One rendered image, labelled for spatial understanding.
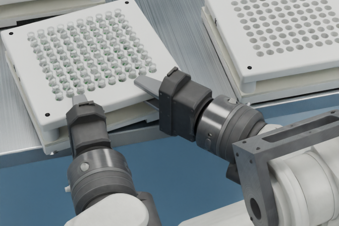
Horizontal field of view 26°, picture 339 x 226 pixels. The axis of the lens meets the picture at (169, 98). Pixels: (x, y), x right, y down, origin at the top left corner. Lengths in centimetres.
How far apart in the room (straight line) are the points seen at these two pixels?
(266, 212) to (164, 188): 172
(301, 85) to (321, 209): 75
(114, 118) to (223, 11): 29
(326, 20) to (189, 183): 103
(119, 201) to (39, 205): 127
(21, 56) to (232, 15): 37
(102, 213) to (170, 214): 123
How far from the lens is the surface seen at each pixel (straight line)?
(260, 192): 50
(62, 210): 219
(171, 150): 231
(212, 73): 130
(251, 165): 50
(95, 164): 102
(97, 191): 99
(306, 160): 52
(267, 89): 124
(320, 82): 127
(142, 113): 119
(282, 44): 126
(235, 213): 63
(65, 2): 142
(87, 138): 105
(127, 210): 95
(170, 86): 110
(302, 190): 51
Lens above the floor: 176
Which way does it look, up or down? 45 degrees down
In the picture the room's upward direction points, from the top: straight up
